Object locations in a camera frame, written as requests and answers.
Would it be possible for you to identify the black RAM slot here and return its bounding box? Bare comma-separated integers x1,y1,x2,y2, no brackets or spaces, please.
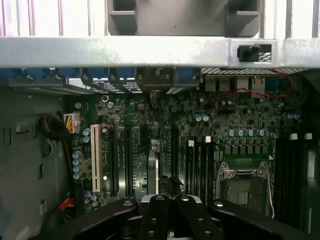
287,133,300,216

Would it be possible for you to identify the black power cable bundle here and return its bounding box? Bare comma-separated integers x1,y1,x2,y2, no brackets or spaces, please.
37,114,78,218

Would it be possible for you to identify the socket locking lever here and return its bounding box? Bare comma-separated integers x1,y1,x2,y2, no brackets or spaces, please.
264,162,276,219

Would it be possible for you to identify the grey parts rack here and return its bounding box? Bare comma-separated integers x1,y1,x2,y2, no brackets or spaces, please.
106,0,266,40

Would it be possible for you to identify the black expansion slot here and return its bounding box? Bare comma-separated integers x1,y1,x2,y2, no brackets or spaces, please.
171,126,180,181
108,127,120,198

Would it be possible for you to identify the blue card retention clip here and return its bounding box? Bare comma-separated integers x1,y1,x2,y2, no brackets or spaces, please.
174,68,201,86
87,68,111,81
59,68,83,80
116,68,137,82

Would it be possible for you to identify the white power connector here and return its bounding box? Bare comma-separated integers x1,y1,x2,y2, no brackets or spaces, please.
63,112,81,135

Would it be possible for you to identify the metal rear port block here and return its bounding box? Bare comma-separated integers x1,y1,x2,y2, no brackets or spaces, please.
203,76,267,93

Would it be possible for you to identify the CPU socket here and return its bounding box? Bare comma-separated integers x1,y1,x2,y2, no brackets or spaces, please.
216,161,276,219

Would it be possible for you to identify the green motherboard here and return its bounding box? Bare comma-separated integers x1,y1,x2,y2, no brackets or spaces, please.
65,87,310,221

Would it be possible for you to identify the white PCI expansion slot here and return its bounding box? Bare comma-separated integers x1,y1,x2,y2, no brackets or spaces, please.
90,124,103,193

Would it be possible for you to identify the thin red wire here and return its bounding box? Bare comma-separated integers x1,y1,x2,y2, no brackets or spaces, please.
209,67,294,109

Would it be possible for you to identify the open black PC case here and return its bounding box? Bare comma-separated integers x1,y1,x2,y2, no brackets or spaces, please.
0,36,320,240

